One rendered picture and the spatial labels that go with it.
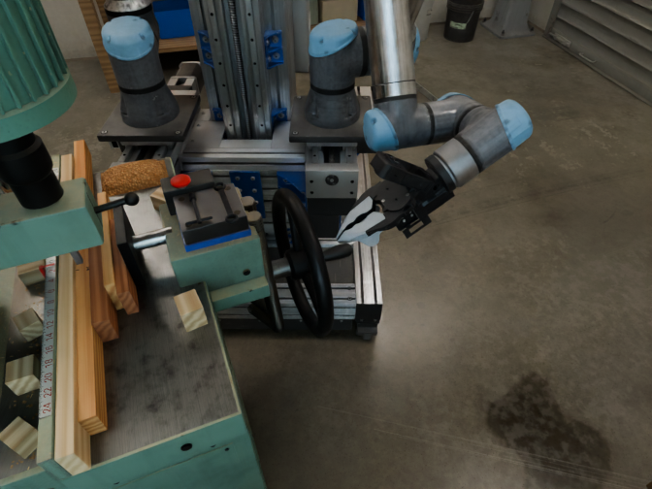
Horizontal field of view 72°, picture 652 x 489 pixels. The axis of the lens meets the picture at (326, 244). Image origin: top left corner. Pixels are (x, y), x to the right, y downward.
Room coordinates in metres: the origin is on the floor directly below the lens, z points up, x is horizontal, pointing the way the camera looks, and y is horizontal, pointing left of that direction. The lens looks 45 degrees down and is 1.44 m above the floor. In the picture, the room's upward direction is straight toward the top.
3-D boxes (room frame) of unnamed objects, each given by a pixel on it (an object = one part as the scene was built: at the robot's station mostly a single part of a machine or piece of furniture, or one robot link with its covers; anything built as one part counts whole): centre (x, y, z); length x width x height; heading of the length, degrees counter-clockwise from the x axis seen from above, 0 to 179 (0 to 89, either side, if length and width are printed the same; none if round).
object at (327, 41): (1.12, -0.02, 0.98); 0.13 x 0.12 x 0.14; 105
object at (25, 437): (0.25, 0.42, 0.82); 0.04 x 0.03 x 0.03; 61
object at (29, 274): (0.55, 0.54, 0.82); 0.04 x 0.03 x 0.03; 118
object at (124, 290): (0.47, 0.31, 0.93); 0.17 x 0.02 x 0.05; 22
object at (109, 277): (0.50, 0.34, 0.93); 0.22 x 0.01 x 0.06; 22
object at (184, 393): (0.50, 0.27, 0.87); 0.61 x 0.30 x 0.06; 22
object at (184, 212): (0.54, 0.19, 0.99); 0.13 x 0.11 x 0.06; 22
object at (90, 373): (0.51, 0.39, 0.92); 0.62 x 0.02 x 0.04; 22
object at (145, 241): (0.50, 0.28, 0.95); 0.09 x 0.07 x 0.09; 22
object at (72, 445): (0.45, 0.39, 0.93); 0.60 x 0.02 x 0.05; 22
